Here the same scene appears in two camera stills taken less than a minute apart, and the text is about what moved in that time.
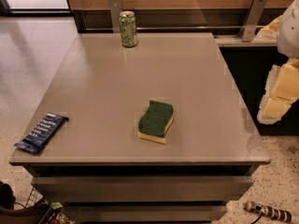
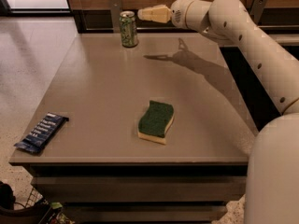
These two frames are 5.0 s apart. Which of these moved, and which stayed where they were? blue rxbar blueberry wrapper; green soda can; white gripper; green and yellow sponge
Moved: white gripper
Stayed: blue rxbar blueberry wrapper; green and yellow sponge; green soda can
